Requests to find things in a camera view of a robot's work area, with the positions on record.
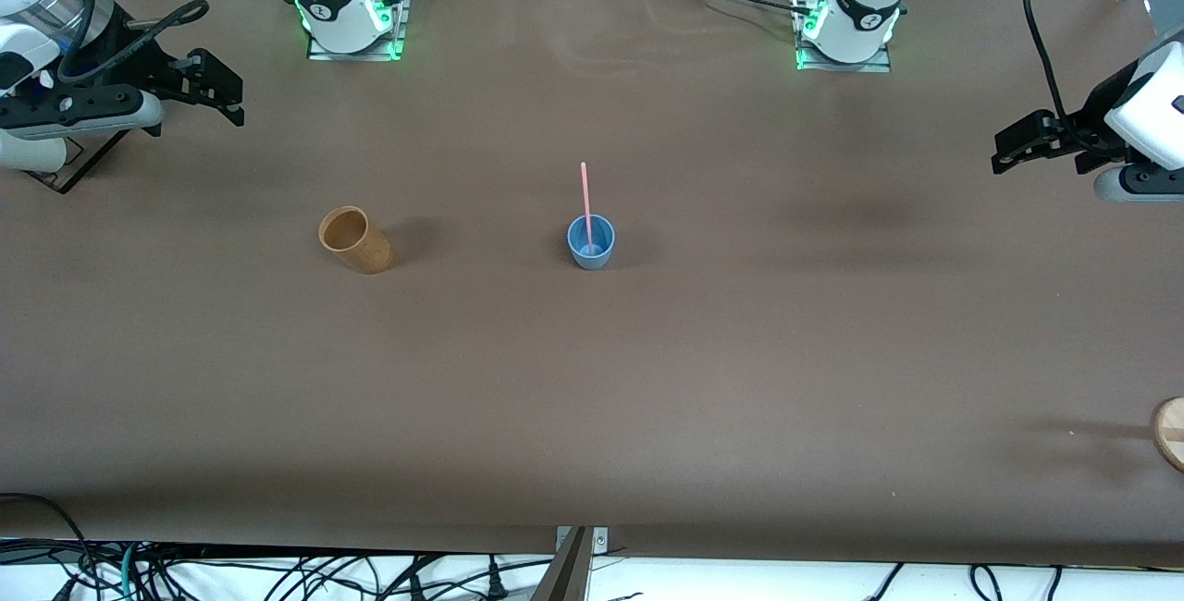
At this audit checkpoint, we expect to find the white cup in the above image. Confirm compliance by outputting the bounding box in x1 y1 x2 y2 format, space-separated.
0 134 68 173

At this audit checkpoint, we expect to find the black cup rack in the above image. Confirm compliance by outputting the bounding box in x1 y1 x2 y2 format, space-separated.
18 125 131 195

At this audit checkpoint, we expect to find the blue plastic cup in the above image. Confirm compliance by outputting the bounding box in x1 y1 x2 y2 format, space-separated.
567 214 616 270

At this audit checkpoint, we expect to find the brown bamboo cup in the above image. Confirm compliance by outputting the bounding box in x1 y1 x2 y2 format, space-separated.
317 204 392 275

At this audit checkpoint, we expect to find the teal floor cable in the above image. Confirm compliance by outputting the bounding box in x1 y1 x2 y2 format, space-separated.
117 543 142 601

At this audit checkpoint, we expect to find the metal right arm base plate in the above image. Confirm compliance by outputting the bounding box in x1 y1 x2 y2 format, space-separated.
307 0 410 62

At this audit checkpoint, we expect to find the round wooden disc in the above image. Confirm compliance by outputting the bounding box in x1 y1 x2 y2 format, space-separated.
1151 396 1184 473

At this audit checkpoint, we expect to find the small metal table bracket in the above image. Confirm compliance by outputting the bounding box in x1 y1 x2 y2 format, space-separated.
555 526 610 554

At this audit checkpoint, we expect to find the dark table support beam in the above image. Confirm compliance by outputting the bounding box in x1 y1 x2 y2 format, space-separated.
530 527 594 601

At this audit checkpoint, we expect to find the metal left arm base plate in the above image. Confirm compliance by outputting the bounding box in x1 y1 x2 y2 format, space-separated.
794 0 894 74

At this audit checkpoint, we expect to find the pink chopstick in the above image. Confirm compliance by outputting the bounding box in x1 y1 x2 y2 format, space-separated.
579 161 596 256

